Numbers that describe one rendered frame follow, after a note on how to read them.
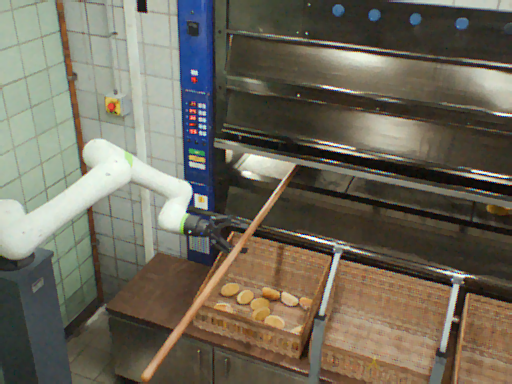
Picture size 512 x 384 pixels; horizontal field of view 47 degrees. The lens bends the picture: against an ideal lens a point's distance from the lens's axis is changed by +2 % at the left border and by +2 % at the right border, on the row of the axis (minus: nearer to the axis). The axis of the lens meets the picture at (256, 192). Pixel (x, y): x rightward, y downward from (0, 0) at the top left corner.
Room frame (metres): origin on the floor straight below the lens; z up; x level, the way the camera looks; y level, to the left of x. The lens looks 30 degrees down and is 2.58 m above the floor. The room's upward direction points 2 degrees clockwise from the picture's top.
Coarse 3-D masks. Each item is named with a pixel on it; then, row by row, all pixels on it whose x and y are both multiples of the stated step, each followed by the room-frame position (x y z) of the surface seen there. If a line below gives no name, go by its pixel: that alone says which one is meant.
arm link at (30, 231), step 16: (96, 160) 1.91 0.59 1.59; (112, 160) 1.87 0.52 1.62; (96, 176) 1.82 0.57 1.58; (112, 176) 1.82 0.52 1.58; (128, 176) 1.86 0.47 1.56; (64, 192) 1.79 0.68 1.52; (80, 192) 1.78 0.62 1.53; (96, 192) 1.79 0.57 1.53; (112, 192) 1.83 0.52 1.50; (48, 208) 1.73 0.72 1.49; (64, 208) 1.73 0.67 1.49; (80, 208) 1.76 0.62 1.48; (0, 224) 1.70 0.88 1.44; (16, 224) 1.68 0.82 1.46; (32, 224) 1.68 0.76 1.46; (48, 224) 1.69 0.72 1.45; (64, 224) 1.74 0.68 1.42; (0, 240) 1.63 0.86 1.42; (16, 240) 1.63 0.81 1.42; (32, 240) 1.65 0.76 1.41; (16, 256) 1.62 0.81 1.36
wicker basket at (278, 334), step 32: (224, 256) 2.46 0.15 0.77; (256, 256) 2.48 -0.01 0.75; (288, 256) 2.43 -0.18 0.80; (320, 256) 2.38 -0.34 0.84; (256, 288) 2.42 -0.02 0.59; (288, 288) 2.38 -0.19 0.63; (320, 288) 2.21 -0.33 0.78; (224, 320) 2.07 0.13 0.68; (256, 320) 2.02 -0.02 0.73; (288, 320) 2.18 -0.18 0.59; (288, 352) 1.96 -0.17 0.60
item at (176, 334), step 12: (288, 180) 2.51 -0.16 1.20; (276, 192) 2.38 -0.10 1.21; (252, 228) 2.07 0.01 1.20; (240, 240) 1.98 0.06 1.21; (228, 264) 1.82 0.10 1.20; (216, 276) 1.74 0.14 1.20; (204, 300) 1.61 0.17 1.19; (192, 312) 1.54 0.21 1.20; (180, 324) 1.48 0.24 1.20; (180, 336) 1.44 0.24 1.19; (168, 348) 1.37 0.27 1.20; (156, 360) 1.32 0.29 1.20; (144, 372) 1.27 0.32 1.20
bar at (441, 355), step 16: (192, 208) 2.27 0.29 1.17; (304, 240) 2.07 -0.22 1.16; (320, 240) 2.05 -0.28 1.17; (336, 256) 2.00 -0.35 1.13; (368, 256) 1.96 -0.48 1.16; (384, 256) 1.95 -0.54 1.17; (432, 272) 1.87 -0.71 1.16; (448, 272) 1.86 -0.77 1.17; (320, 320) 1.80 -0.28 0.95; (448, 320) 1.73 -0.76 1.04; (320, 336) 1.80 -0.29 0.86; (320, 352) 1.80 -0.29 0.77; (448, 352) 1.65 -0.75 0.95; (320, 368) 1.83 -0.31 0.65; (432, 368) 1.63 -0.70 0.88
